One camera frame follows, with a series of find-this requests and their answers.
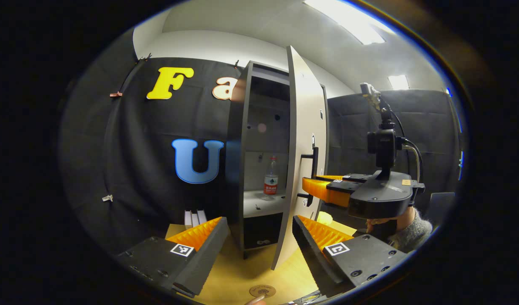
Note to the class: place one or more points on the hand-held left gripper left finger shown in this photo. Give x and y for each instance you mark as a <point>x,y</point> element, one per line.
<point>206,258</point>

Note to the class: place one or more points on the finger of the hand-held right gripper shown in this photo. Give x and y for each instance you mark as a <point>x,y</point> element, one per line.
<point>357,177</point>
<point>323,190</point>

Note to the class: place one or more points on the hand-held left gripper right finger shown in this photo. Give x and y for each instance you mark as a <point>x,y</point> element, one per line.
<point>312,254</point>

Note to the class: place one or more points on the clear plastic bottle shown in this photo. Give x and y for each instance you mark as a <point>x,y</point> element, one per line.
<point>271,184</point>

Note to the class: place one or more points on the round wooden coaster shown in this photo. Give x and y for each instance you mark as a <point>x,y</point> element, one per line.
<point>263,291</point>

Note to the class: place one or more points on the dark grey cabinet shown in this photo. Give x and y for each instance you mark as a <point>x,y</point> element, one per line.
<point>236,169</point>

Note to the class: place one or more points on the small ceiling light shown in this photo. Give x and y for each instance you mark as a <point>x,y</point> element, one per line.
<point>398,82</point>

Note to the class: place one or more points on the white cloth clip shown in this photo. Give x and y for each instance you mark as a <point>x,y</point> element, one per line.
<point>107,198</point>

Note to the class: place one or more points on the long ceiling light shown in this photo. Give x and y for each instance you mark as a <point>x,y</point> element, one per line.
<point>348,19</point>

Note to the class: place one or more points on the red cloth clip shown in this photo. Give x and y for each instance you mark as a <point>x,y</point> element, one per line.
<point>116,94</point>

